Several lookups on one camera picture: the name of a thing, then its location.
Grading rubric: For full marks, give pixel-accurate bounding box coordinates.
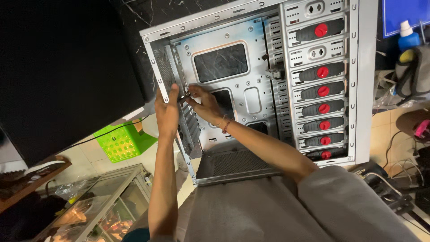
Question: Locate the blue board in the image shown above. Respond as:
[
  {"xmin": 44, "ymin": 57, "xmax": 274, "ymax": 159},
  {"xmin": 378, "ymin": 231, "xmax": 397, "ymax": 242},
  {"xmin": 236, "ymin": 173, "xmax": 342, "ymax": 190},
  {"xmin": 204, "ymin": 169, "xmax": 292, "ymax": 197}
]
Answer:
[{"xmin": 382, "ymin": 0, "xmax": 430, "ymax": 38}]

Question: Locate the glass display cabinet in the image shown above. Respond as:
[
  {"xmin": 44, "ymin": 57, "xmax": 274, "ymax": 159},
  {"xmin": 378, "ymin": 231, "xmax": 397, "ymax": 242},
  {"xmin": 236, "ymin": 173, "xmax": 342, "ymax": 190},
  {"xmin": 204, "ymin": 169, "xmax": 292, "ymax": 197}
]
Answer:
[{"xmin": 32, "ymin": 163, "xmax": 154, "ymax": 242}]

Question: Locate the heap of black cables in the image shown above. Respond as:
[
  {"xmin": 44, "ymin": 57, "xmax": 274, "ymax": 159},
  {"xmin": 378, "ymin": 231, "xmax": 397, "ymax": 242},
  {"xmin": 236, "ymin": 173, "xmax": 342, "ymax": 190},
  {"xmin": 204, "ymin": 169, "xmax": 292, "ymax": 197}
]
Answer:
[{"xmin": 349, "ymin": 129, "xmax": 430, "ymax": 234}]

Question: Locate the blue bottle with white cap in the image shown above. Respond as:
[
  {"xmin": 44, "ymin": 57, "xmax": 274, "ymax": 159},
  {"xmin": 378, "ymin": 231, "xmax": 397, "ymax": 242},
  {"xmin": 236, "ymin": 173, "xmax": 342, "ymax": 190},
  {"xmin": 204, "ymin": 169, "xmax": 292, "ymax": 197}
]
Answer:
[{"xmin": 398, "ymin": 20, "xmax": 421, "ymax": 52}]

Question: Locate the grey bag with black straps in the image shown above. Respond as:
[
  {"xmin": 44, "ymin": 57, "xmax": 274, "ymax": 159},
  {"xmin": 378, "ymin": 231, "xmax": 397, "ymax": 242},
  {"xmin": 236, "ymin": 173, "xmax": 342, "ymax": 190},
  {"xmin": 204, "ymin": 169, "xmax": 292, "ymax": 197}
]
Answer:
[{"xmin": 392, "ymin": 44, "xmax": 430, "ymax": 105}]

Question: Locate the thin black cable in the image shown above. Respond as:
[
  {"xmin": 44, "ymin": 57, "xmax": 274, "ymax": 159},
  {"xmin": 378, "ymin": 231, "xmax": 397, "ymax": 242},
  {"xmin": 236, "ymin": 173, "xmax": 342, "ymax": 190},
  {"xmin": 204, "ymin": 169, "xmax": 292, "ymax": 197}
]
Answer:
[{"xmin": 58, "ymin": 115, "xmax": 150, "ymax": 152}]

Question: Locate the round brown stool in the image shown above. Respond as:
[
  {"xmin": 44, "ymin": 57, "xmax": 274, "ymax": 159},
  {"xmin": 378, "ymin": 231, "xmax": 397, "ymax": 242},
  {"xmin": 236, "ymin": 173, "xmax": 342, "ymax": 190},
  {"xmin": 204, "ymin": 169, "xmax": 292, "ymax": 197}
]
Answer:
[{"xmin": 396, "ymin": 109, "xmax": 430, "ymax": 142}]

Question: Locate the silver computer case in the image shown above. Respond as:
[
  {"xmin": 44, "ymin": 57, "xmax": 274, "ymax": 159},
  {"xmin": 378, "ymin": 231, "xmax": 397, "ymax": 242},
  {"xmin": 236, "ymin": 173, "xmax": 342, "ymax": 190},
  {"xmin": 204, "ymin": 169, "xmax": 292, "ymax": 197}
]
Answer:
[{"xmin": 139, "ymin": 0, "xmax": 379, "ymax": 187}]

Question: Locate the pink plastic object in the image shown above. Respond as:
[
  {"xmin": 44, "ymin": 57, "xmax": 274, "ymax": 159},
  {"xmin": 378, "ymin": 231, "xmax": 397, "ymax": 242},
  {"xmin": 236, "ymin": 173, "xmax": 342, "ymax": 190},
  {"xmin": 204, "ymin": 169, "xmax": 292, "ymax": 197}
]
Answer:
[{"xmin": 414, "ymin": 119, "xmax": 430, "ymax": 139}]

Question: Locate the person's right hand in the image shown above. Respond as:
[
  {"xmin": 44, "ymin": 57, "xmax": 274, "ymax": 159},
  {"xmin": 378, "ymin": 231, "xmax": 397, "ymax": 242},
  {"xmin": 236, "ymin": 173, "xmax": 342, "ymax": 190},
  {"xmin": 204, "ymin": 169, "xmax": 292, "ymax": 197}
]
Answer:
[{"xmin": 184, "ymin": 85, "xmax": 228, "ymax": 126}]

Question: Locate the person's grey shirt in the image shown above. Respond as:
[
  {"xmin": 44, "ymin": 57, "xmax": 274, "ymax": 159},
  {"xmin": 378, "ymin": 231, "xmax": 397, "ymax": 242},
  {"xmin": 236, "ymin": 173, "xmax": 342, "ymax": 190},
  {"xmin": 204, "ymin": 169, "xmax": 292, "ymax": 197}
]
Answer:
[{"xmin": 175, "ymin": 165, "xmax": 421, "ymax": 242}]

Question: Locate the green plastic stool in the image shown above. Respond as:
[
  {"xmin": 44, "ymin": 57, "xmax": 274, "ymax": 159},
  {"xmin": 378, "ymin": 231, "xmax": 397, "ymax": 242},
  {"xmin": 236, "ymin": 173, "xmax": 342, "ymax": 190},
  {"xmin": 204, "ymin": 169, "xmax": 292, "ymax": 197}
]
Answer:
[{"xmin": 93, "ymin": 120, "xmax": 158, "ymax": 164}]

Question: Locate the row of black drive latches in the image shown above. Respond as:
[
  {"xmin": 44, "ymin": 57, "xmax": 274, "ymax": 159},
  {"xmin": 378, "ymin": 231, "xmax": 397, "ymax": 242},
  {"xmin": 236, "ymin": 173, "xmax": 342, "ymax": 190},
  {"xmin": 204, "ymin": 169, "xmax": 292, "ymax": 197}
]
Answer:
[{"xmin": 295, "ymin": 18, "xmax": 346, "ymax": 161}]

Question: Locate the large black panel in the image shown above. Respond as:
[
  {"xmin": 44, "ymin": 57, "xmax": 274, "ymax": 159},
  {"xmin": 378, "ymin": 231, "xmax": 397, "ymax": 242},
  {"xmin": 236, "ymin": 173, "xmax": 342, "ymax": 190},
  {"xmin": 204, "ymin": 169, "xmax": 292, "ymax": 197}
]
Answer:
[{"xmin": 0, "ymin": 0, "xmax": 156, "ymax": 167}]

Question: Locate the brown wooden shelf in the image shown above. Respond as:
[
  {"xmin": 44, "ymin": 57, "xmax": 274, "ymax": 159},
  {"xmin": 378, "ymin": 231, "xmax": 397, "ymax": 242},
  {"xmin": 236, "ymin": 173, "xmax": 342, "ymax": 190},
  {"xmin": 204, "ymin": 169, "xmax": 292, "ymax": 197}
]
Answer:
[{"xmin": 0, "ymin": 156, "xmax": 73, "ymax": 213}]

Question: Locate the red thread bracelet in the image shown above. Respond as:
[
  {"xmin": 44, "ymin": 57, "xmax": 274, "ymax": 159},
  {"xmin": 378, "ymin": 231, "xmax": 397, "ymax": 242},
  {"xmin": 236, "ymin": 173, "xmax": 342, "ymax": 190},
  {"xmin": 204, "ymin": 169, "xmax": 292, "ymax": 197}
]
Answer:
[{"xmin": 215, "ymin": 115, "xmax": 234, "ymax": 134}]

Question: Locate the person's left hand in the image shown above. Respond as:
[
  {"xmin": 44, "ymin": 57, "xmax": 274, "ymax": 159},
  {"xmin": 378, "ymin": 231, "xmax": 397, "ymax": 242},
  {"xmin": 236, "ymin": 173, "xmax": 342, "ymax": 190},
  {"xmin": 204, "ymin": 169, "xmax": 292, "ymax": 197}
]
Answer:
[{"xmin": 154, "ymin": 83, "xmax": 181, "ymax": 137}]

